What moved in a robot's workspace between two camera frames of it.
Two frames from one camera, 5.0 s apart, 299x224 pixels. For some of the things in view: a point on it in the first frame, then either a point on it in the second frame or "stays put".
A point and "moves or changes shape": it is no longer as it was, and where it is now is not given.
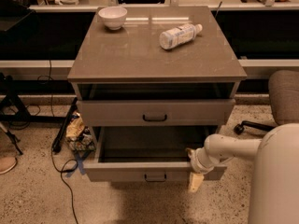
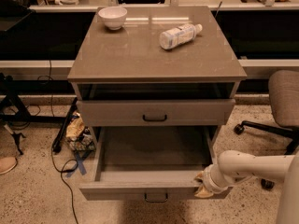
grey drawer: x=148 y=154 moves or changes shape
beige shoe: x=7 y=163 stays put
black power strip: x=56 y=145 stays put
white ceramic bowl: x=113 y=16 stays put
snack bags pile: x=78 y=135 stays put
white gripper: x=196 y=161 → x=213 y=180
